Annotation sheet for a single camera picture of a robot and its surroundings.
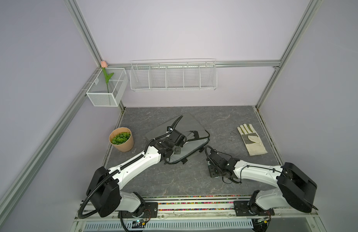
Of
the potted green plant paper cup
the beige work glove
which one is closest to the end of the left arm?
the potted green plant paper cup

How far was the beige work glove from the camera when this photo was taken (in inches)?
37.9

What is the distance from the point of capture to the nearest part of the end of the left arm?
574mm

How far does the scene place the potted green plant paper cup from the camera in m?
0.88

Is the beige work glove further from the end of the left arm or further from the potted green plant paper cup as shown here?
the potted green plant paper cup

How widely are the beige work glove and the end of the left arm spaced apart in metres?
0.55

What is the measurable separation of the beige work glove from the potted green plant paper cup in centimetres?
77

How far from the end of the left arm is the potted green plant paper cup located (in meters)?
0.37
